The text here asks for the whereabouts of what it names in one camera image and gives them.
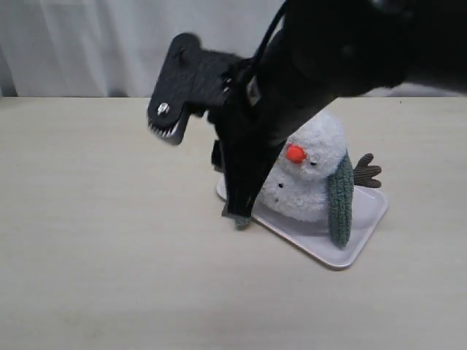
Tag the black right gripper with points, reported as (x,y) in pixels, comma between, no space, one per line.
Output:
(249,137)

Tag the white snowman plush toy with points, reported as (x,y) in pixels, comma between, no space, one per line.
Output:
(322,139)

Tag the green fluffy scarf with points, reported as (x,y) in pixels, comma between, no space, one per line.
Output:
(341,204)

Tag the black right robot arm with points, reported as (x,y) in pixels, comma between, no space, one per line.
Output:
(327,50)

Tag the white plastic tray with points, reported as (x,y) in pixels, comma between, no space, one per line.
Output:
(338,239)

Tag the white backdrop curtain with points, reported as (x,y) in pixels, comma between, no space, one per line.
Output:
(112,48)

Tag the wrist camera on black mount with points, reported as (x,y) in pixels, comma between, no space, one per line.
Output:
(192,80)

